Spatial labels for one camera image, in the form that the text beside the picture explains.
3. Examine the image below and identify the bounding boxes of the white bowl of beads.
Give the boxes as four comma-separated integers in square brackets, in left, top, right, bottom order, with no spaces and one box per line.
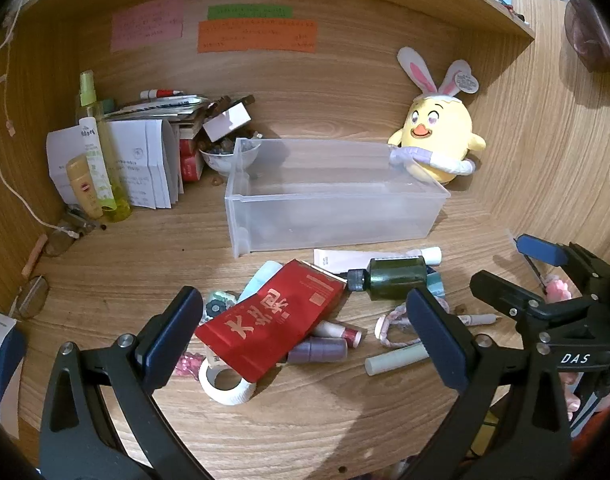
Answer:
[199,138,262,177]

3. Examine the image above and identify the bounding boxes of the white lipstick tube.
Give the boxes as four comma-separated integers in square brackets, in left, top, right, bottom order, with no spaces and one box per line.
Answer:
[312,321,364,348]

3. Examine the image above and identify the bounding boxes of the white tape roll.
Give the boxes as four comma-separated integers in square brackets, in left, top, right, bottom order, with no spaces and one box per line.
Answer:
[198,355,258,406]

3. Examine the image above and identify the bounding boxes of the eyeglasses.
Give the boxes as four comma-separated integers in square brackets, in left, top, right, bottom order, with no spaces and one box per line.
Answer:
[10,212,100,321]

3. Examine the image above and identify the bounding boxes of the small blue box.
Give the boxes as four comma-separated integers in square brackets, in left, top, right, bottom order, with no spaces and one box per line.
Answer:
[425,267,446,297]

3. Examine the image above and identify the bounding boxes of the yellow-green spray bottle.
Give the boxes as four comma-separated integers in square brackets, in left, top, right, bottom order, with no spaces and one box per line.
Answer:
[76,70,133,223]

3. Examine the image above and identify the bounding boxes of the white and blue box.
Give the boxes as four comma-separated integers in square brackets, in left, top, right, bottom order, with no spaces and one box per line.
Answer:
[0,310,28,436]

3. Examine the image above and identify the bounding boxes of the red foil packet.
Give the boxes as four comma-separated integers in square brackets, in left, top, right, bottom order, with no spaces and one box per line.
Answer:
[195,259,347,383]

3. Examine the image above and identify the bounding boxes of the pink white braided cable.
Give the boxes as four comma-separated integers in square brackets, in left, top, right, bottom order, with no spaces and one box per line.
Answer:
[374,302,502,348]

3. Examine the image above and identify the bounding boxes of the light blue tube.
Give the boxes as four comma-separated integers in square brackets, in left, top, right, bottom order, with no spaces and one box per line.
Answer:
[237,260,284,303]

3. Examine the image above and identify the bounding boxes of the red box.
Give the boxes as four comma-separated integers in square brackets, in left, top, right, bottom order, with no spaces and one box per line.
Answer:
[179,127,206,182]

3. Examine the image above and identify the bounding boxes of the pink flower hairpin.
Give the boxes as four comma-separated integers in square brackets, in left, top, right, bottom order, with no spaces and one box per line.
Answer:
[522,254,573,303]

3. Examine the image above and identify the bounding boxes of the person's right hand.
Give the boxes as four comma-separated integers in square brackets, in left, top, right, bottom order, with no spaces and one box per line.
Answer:
[560,372,588,426]

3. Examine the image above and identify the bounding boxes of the small yellow bottle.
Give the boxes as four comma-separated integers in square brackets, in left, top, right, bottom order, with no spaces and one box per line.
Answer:
[66,156,104,219]

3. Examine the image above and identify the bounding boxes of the purple lipstick tube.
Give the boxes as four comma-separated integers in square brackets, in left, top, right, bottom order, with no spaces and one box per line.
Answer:
[286,336,348,364]

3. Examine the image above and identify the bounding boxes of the white folded papers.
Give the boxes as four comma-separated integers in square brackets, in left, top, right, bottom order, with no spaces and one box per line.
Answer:
[46,119,185,209]

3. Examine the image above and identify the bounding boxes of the dark brown pouch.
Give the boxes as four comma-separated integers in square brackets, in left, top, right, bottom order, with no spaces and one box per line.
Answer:
[564,0,610,75]

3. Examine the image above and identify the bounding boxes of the stack of booklets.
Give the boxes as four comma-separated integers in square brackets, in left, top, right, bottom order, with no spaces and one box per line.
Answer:
[104,92,211,126]

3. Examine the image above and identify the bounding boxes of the pink bead packet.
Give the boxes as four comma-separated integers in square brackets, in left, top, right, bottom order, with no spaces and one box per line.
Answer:
[174,352,204,378]

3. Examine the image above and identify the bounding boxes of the clear plastic storage box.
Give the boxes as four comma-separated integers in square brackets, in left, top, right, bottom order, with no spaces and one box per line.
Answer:
[224,137,452,260]

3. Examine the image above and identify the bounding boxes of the green paper note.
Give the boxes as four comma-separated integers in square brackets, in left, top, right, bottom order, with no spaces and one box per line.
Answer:
[207,4,292,21]

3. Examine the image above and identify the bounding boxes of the white cord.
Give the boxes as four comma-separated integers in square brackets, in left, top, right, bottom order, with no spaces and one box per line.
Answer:
[0,0,80,238]

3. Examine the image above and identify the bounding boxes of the pink paper note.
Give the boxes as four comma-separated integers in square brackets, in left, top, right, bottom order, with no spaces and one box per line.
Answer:
[110,0,185,53]

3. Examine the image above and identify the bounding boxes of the dark green bottle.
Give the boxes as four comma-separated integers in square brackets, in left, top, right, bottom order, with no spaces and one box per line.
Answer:
[346,255,428,302]

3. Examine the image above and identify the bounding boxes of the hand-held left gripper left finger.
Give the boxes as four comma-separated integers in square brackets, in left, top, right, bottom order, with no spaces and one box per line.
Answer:
[39,286,221,480]

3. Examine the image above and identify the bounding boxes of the pale green stick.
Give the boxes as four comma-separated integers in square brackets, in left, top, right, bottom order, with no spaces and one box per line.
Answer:
[364,342,431,376]

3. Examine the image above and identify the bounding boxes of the pale pink tube white cap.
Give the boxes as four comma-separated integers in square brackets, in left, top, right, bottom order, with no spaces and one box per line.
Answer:
[313,246,442,273]

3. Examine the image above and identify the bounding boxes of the orange paper note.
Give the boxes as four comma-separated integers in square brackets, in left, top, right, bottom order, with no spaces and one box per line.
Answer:
[197,19,319,55]

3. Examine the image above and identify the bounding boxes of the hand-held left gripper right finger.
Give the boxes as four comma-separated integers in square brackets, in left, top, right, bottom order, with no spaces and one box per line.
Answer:
[406,287,573,480]

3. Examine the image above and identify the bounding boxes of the yellow chick plush toy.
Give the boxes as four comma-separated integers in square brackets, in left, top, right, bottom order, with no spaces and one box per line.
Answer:
[388,47,487,184]

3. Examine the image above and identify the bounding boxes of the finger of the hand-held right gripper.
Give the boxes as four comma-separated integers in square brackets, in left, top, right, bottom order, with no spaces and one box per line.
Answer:
[469,270,586,322]
[516,234,610,281]

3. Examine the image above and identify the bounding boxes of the small white cardboard box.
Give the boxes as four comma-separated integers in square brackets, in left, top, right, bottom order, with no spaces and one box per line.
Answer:
[201,102,252,142]

